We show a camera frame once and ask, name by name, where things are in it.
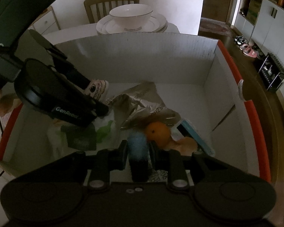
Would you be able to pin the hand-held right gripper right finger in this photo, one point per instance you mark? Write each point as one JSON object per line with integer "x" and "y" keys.
{"x": 153, "y": 157}

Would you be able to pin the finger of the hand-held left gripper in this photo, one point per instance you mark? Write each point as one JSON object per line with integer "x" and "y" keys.
{"x": 61, "y": 56}
{"x": 85, "y": 97}

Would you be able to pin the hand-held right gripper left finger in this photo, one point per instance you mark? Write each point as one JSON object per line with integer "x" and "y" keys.
{"x": 123, "y": 157}

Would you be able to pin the small big-eyed plush doll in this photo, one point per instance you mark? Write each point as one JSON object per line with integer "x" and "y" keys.
{"x": 97, "y": 88}

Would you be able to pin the blue fuzzy black brush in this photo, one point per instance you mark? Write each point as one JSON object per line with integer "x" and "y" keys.
{"x": 137, "y": 146}

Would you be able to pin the white printed pouch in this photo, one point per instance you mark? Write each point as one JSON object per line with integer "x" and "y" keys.
{"x": 161, "y": 176}

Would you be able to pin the orange fruit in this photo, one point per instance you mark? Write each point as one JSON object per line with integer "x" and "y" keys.
{"x": 157, "y": 133}

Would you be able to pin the pale orange lump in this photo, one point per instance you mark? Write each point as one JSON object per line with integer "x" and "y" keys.
{"x": 184, "y": 144}

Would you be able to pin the white green snack bag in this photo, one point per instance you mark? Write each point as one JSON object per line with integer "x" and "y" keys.
{"x": 80, "y": 139}

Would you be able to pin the teal box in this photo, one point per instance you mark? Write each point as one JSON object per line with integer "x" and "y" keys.
{"x": 196, "y": 137}

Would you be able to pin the silver foil bag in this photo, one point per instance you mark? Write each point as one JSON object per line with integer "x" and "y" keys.
{"x": 142, "y": 99}

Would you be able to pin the red cardboard box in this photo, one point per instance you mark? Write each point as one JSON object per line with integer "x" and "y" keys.
{"x": 156, "y": 59}

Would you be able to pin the white sideboard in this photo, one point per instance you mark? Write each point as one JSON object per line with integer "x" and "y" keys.
{"x": 45, "y": 22}

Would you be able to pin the stack of white plates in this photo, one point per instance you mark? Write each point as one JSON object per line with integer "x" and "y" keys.
{"x": 104, "y": 27}

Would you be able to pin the wooden slat-back chair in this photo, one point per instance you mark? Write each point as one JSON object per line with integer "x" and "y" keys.
{"x": 97, "y": 1}

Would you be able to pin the white bowl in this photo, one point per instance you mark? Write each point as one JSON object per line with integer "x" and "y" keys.
{"x": 131, "y": 16}

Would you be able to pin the pink slippers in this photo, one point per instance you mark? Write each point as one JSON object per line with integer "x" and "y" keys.
{"x": 248, "y": 50}

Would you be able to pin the patterned rug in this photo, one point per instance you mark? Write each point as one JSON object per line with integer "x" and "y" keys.
{"x": 213, "y": 26}

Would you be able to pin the dark shoes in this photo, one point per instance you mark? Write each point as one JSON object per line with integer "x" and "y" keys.
{"x": 240, "y": 40}

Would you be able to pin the black shoe rack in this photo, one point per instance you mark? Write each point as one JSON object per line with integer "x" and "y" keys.
{"x": 273, "y": 72}

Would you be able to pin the white wall cabinet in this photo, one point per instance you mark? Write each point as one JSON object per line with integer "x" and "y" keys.
{"x": 274, "y": 28}

